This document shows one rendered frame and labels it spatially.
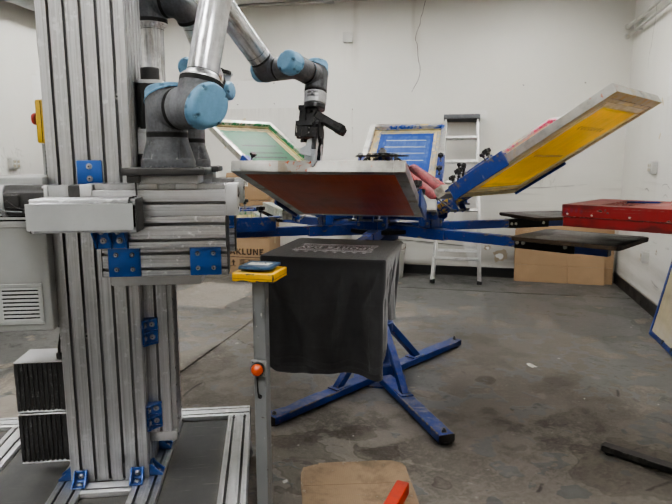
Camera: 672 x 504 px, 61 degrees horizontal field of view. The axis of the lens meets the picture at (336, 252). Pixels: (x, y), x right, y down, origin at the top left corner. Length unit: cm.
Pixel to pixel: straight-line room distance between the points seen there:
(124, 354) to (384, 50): 526
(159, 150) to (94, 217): 26
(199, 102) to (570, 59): 544
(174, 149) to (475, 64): 519
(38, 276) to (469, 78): 534
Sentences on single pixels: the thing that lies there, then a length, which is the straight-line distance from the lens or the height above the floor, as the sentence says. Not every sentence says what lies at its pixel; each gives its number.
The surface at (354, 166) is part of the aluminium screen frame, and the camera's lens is 185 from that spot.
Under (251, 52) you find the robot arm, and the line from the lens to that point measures 195.
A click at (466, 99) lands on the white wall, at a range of 655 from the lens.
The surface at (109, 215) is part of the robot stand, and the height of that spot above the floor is 114.
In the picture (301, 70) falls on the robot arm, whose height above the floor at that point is 156.
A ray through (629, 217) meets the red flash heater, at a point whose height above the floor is 107.
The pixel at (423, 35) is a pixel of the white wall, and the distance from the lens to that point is 667.
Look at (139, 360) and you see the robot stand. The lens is 200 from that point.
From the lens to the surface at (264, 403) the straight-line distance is 186.
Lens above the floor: 128
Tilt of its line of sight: 9 degrees down
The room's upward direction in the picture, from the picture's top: straight up
